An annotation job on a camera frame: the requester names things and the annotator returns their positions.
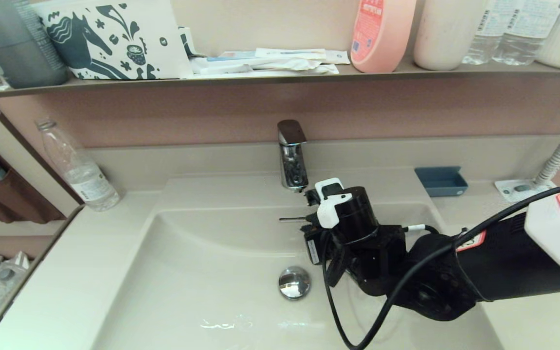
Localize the chrome faucet lever handle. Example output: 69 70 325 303
277 120 307 146

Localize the chrome sink drain stopper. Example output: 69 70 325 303
279 266 312 300

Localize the chrome faucet spout body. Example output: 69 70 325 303
281 144 309 192

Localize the white ceramic sink basin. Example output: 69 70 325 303
90 168 504 350

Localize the blue plastic soap dish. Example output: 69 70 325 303
415 167 469 197

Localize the white sachet with grey print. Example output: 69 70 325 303
494 179 544 203

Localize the crumpled white plastic wrapper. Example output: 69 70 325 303
188 57 340 79

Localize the white toothbrush packet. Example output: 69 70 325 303
255 48 329 61

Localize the pink lotion bottle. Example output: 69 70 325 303
350 0 416 74

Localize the white packet with blue stripe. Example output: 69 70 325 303
205 52 262 64

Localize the cream cylindrical cup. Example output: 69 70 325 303
413 0 488 71

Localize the clear labelled water bottle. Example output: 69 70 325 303
491 0 560 67
462 0 506 66

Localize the small white patterned box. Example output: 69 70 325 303
178 27 202 59

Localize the clear plastic water bottle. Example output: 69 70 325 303
36 119 121 212

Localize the horse pattern white box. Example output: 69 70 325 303
32 0 193 81

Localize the brown hanging pouch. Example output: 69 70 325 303
0 140 66 225

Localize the dark grey bottle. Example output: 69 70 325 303
0 0 69 90

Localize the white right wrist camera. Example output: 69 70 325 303
315 178 353 229

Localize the thin black cable white plug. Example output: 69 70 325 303
401 223 441 237

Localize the long smooth black cable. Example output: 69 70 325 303
323 177 560 350

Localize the brown wall shelf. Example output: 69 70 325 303
0 59 560 102

